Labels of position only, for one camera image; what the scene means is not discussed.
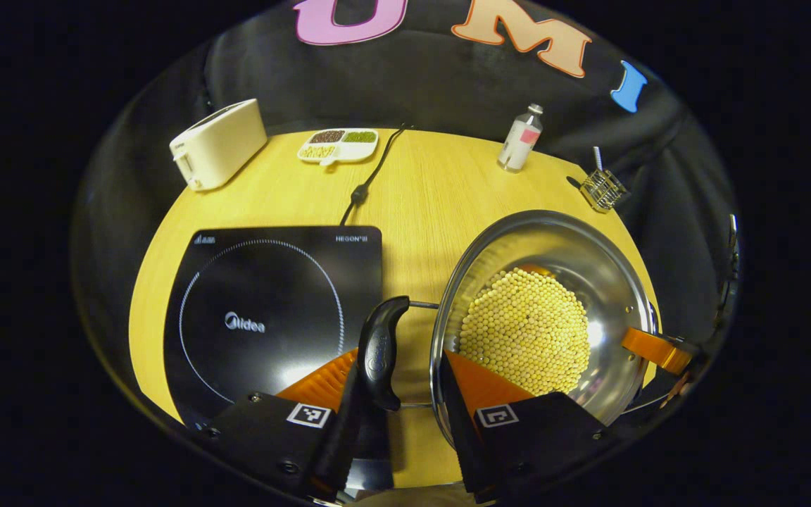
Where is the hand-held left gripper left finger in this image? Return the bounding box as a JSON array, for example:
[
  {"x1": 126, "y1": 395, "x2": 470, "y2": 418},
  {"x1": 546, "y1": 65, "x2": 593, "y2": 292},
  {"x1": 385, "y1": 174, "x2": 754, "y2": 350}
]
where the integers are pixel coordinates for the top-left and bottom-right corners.
[{"x1": 198, "y1": 346, "x2": 378, "y2": 502}]

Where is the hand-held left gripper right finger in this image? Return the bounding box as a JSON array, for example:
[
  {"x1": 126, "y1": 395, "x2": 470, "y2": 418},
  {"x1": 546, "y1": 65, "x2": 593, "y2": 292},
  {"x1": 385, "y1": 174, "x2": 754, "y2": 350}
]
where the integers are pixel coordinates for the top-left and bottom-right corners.
[{"x1": 441, "y1": 350, "x2": 610, "y2": 504}]

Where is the steel pot with black handle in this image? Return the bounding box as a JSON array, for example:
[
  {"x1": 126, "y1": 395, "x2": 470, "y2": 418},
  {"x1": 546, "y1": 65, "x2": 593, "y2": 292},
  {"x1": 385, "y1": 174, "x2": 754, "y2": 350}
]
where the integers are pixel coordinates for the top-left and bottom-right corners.
[{"x1": 362, "y1": 209, "x2": 660, "y2": 451}]

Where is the black induction cooktop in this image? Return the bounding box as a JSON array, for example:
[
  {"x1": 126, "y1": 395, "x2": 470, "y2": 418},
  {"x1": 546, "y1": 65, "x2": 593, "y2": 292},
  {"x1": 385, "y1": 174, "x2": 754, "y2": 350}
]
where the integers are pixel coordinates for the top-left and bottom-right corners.
[{"x1": 163, "y1": 225, "x2": 406, "y2": 494}]

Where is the pile of yellow soybeans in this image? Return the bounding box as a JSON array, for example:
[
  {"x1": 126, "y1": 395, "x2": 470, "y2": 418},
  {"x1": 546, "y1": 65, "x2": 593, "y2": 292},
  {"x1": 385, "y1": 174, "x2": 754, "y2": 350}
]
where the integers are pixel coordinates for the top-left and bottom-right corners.
[{"x1": 458, "y1": 266, "x2": 591, "y2": 396}]

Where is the small clear bottle pink label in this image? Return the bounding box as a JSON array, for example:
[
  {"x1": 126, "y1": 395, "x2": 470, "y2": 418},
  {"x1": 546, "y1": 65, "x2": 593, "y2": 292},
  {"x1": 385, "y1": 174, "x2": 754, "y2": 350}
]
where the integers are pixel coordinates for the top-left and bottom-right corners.
[{"x1": 497, "y1": 104, "x2": 544, "y2": 173}]

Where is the white divided dish of beans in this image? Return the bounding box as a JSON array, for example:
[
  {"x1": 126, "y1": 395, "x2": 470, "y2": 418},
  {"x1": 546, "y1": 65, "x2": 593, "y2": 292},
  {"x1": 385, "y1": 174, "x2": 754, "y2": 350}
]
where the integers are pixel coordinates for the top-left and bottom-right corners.
[{"x1": 297, "y1": 127, "x2": 380, "y2": 167}]

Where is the white toaster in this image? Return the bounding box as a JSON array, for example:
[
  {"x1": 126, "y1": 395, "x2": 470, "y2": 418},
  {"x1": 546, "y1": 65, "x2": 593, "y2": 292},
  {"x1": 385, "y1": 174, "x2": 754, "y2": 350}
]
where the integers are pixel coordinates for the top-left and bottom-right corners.
[{"x1": 169, "y1": 98, "x2": 268, "y2": 192}]

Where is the black backdrop cloth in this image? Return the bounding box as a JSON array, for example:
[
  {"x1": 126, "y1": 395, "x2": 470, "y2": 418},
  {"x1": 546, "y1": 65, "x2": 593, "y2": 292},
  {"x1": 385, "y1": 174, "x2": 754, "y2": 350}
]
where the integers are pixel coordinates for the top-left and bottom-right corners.
[{"x1": 71, "y1": 0, "x2": 741, "y2": 395}]

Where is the black power cable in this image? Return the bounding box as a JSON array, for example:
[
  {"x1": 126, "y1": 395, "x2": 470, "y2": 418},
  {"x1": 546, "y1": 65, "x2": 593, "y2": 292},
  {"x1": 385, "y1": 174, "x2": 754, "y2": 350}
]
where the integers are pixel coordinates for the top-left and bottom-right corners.
[{"x1": 339, "y1": 124, "x2": 413, "y2": 227}]

